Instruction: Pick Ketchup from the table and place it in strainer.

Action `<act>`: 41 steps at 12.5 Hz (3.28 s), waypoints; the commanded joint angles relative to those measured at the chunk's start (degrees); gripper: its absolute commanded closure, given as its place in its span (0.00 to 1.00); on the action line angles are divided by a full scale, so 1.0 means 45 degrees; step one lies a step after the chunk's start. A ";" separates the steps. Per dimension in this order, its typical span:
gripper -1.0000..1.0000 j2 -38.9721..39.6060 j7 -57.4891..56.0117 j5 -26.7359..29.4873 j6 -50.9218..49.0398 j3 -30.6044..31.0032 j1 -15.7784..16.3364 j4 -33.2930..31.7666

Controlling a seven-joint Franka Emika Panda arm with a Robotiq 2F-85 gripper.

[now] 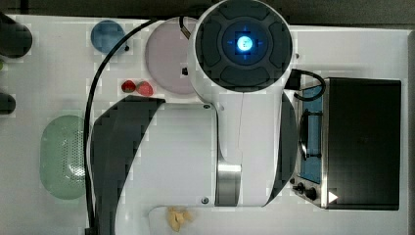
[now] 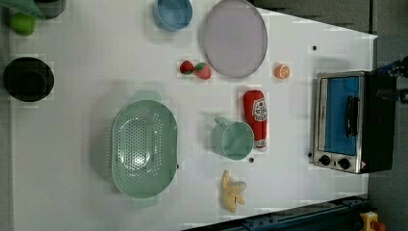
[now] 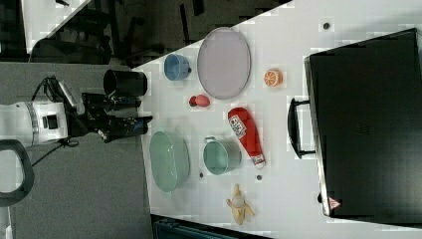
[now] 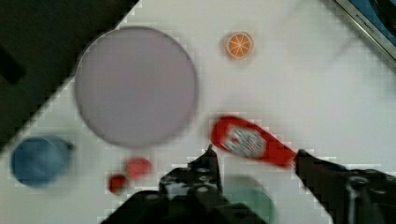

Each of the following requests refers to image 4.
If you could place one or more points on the dark red plush strawberry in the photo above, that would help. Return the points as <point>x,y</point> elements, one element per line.
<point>116,182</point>

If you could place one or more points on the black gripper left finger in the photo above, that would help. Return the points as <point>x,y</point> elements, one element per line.
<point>191,195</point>

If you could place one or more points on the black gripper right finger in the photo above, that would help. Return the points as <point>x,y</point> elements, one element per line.
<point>349,196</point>

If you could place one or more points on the light red plush strawberry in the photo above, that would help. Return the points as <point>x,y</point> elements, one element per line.
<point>137,167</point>

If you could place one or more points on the orange slice toy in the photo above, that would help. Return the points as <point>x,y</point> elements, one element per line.
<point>238,45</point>

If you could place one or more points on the red plush ketchup bottle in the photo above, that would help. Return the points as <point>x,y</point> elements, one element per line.
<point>248,140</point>

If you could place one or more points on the green mug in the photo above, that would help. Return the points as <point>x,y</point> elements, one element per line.
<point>245,189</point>

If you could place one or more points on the grey round plate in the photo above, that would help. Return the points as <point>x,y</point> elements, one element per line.
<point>136,87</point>

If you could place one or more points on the blue cup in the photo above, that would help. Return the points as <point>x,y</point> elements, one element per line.
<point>37,161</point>

